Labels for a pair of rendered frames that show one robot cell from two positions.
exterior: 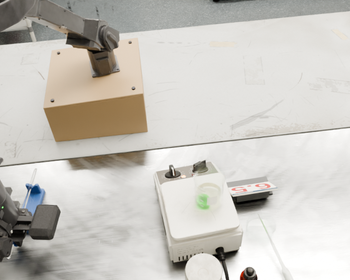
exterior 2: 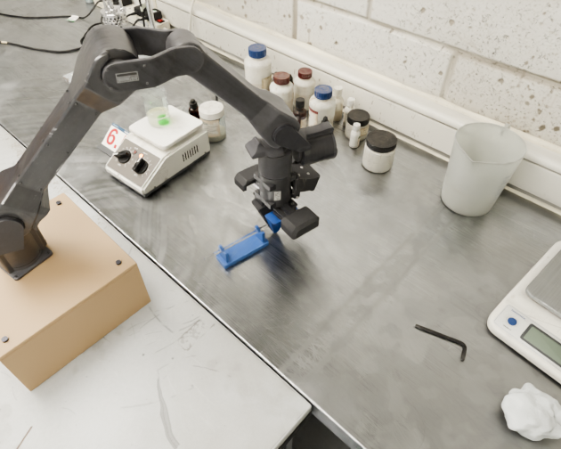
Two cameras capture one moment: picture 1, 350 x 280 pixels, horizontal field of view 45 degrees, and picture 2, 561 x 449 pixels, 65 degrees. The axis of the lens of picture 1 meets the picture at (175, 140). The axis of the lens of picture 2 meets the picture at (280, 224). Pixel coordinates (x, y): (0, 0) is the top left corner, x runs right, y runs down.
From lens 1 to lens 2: 1.08 m
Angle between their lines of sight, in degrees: 77
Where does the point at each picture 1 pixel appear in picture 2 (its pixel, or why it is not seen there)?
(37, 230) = not seen: hidden behind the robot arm
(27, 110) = (116, 381)
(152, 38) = not seen: outside the picture
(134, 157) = (128, 226)
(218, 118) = not seen: hidden behind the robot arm
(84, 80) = (62, 258)
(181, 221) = (187, 124)
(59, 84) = (84, 279)
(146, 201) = (170, 191)
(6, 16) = (150, 41)
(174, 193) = (166, 137)
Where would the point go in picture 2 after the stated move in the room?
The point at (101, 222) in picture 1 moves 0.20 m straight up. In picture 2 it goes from (212, 203) to (199, 121)
